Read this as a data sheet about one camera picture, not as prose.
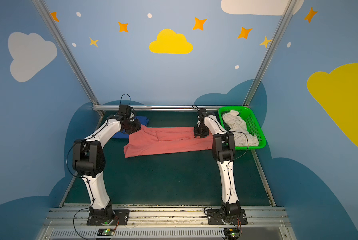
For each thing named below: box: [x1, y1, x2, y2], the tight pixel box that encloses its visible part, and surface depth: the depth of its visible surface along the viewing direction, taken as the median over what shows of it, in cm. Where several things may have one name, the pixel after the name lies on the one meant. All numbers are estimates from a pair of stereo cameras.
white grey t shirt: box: [222, 110, 259, 147], surface depth 113 cm
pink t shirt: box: [124, 124, 214, 158], surface depth 105 cm
